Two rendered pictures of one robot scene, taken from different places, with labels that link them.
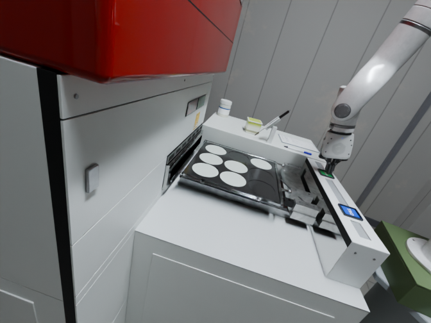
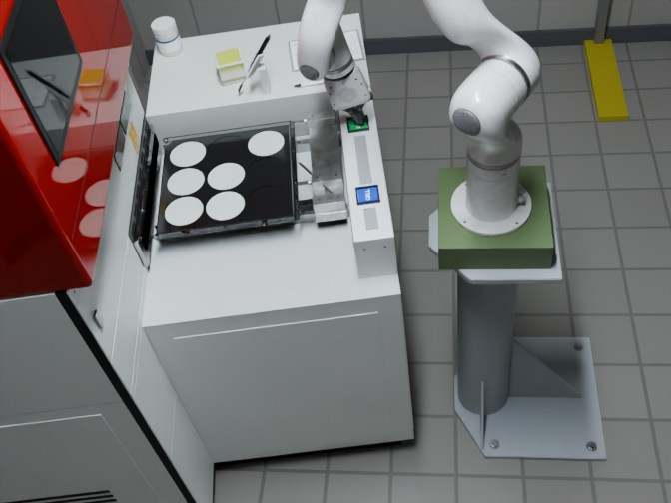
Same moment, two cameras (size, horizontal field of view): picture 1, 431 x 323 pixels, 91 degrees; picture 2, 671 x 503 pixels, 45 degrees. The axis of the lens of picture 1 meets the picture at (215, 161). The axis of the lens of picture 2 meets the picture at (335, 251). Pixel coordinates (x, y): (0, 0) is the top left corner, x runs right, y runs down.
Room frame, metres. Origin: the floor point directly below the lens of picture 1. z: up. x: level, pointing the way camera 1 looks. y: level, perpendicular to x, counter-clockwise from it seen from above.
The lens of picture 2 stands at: (-0.78, -0.32, 2.34)
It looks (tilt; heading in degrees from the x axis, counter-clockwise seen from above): 49 degrees down; 0
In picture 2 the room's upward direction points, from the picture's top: 10 degrees counter-clockwise
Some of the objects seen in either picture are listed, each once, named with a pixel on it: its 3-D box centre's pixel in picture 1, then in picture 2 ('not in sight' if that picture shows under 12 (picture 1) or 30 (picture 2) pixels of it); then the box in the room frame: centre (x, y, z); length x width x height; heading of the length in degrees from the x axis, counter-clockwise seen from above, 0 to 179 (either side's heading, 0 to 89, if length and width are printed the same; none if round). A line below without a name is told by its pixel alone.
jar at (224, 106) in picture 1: (224, 107); (167, 36); (1.30, 0.04, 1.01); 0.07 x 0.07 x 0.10
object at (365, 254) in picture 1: (326, 205); (364, 177); (0.70, -0.44, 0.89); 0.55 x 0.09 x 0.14; 176
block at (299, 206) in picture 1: (304, 207); (329, 202); (0.63, -0.34, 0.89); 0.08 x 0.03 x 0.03; 86
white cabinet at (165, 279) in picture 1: (229, 243); (294, 264); (0.86, -0.20, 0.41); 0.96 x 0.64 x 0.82; 176
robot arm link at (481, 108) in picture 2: not in sight; (488, 119); (0.47, -0.70, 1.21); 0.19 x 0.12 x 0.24; 134
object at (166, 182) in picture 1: (186, 153); (148, 192); (0.79, 0.12, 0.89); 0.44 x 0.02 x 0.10; 176
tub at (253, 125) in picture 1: (253, 125); (231, 66); (1.12, -0.14, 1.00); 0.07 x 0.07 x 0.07; 5
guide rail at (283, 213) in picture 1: (243, 199); (253, 222); (0.66, -0.14, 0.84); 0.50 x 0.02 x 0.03; 86
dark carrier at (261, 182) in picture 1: (235, 166); (226, 176); (0.79, -0.09, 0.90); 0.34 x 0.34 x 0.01; 86
